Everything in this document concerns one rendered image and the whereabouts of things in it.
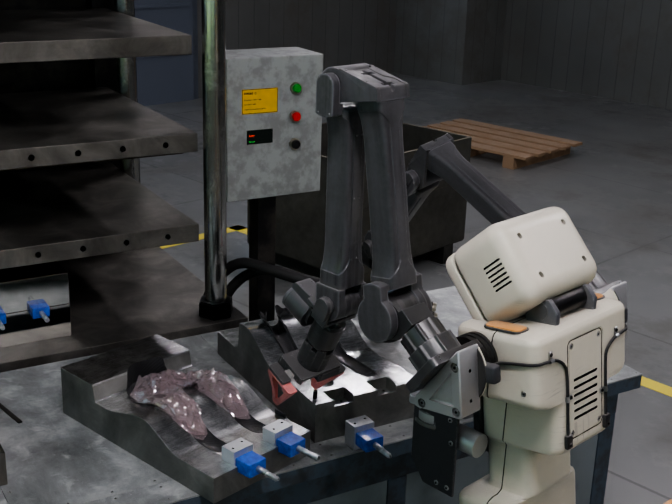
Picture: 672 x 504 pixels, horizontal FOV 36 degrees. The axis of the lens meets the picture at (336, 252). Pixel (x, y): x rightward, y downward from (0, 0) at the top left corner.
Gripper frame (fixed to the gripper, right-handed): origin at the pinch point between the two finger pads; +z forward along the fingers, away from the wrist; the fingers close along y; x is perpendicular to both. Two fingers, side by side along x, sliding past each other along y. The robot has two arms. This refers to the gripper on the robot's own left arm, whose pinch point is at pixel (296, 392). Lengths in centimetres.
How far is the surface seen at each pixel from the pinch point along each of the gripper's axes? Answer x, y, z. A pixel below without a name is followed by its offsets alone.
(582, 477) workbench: 32, -88, 38
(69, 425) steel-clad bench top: -34, 21, 40
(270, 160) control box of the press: -84, -66, 22
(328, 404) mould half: -2.0, -16.5, 13.7
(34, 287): -82, 3, 49
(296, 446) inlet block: 4.1, -2.5, 13.1
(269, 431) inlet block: -1.7, -0.2, 13.9
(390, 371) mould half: -3.7, -37.0, 13.8
